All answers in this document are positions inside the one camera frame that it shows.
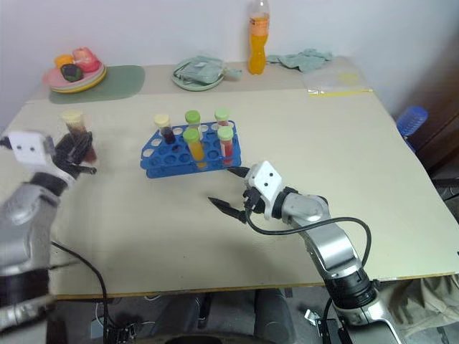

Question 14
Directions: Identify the crumpled green cloth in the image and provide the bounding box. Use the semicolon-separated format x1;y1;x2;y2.
266;47;337;73

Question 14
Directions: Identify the orange toy fruit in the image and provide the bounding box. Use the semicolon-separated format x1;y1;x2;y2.
54;54;77;70

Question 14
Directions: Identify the cream-capped dark red test tube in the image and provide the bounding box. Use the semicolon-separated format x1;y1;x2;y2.
153;113;177;145

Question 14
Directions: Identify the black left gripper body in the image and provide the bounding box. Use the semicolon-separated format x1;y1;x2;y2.
52;134;80;172

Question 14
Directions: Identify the black circuit board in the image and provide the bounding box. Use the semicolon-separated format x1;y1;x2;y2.
103;320;140;344

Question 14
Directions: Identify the green-capped red liquid test tube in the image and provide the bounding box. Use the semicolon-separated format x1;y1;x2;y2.
216;126;236;166

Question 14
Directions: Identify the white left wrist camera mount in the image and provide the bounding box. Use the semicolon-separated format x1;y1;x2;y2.
6;130;55;168

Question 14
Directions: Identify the clear zip plastic bag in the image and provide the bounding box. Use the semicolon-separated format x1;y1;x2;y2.
302;69;374;98

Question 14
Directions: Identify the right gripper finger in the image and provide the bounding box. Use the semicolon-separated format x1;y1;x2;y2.
226;166;252;180
207;196;249;225

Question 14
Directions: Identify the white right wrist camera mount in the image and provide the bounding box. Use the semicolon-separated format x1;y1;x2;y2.
244;160;287;221

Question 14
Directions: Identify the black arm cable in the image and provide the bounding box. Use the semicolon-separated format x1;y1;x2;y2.
245;210;372;275
49;241;110;344

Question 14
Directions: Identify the blue ribbed plastic container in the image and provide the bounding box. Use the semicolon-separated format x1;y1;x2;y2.
395;105;430;152

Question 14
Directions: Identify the dark wooden furniture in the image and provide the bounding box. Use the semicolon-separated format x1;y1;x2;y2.
412;95;459;175

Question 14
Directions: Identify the yellow plate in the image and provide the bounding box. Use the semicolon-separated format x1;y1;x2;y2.
49;66;108;95

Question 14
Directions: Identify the green-capped orange liquid test tube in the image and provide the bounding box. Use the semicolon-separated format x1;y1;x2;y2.
182;128;208;169

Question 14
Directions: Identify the cream-capped brown liquid test tube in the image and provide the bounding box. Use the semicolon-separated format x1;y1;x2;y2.
60;109;99;165

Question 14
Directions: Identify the beige cloth under table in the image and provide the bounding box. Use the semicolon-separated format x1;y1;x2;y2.
374;272;459;344

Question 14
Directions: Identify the orange soda plastic bottle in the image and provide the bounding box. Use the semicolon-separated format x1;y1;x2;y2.
247;0;270;76

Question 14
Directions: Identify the green placemat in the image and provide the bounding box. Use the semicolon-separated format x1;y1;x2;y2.
48;64;146;105

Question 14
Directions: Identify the pink plate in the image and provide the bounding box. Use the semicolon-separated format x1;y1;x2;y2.
42;62;107;90

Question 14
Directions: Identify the pale-green-capped clear test tube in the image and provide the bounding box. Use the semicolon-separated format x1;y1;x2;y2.
214;107;232;128

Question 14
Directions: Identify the red toy apple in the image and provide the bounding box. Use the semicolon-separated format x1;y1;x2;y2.
72;47;102;74

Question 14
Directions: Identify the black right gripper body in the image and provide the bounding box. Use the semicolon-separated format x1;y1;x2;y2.
241;187;268;216

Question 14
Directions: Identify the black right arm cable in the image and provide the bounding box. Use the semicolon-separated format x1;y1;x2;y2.
245;210;372;275

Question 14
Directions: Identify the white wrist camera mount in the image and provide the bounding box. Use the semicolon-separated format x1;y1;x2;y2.
244;160;287;221
6;130;55;168

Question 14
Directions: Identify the blue test tube rack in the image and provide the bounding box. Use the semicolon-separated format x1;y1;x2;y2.
139;120;244;179

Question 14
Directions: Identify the green-capped clear test tube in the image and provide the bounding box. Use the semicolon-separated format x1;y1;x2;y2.
184;110;202;134

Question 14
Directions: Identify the pale green plate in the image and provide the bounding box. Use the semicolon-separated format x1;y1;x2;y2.
171;57;228;92

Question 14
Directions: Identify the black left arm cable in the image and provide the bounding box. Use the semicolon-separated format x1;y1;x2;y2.
49;241;110;344

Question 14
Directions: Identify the dark toy fruit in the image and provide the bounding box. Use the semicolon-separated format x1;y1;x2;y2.
60;63;85;83

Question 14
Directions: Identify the black metal bracket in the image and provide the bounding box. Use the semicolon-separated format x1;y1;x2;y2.
303;307;351;344

